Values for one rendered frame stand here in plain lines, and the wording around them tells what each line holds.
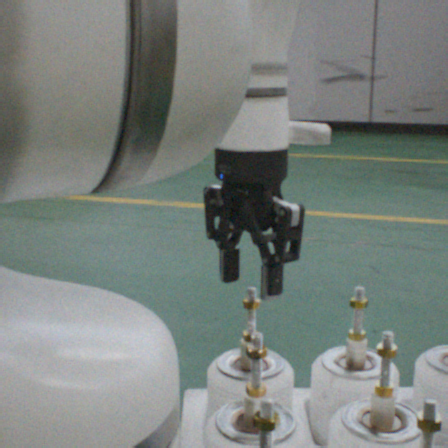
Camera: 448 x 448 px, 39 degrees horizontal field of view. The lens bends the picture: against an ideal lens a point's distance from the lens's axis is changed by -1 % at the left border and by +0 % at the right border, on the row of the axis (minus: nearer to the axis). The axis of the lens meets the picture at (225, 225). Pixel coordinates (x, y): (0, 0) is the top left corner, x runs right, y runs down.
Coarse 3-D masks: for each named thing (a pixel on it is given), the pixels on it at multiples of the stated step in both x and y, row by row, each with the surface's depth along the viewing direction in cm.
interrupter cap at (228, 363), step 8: (232, 352) 72; (272, 352) 72; (224, 360) 71; (232, 360) 71; (264, 360) 71; (272, 360) 70; (280, 360) 70; (224, 368) 69; (232, 368) 69; (240, 368) 69; (264, 368) 69; (272, 368) 69; (280, 368) 68; (232, 376) 67; (240, 376) 67; (248, 376) 67; (264, 376) 67; (272, 376) 67
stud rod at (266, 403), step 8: (264, 400) 45; (272, 400) 45; (264, 408) 45; (272, 408) 45; (264, 416) 45; (272, 416) 45; (264, 432) 45; (272, 432) 45; (264, 440) 45; (272, 440) 46
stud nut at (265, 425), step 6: (258, 414) 45; (276, 414) 45; (258, 420) 45; (264, 420) 45; (270, 420) 45; (276, 420) 45; (258, 426) 45; (264, 426) 45; (270, 426) 45; (276, 426) 45
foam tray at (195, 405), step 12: (192, 396) 77; (204, 396) 77; (300, 396) 77; (408, 396) 77; (192, 408) 75; (204, 408) 75; (300, 408) 75; (192, 420) 72; (204, 420) 72; (180, 432) 70; (192, 432) 70; (192, 444) 67; (204, 444) 67; (312, 444) 67
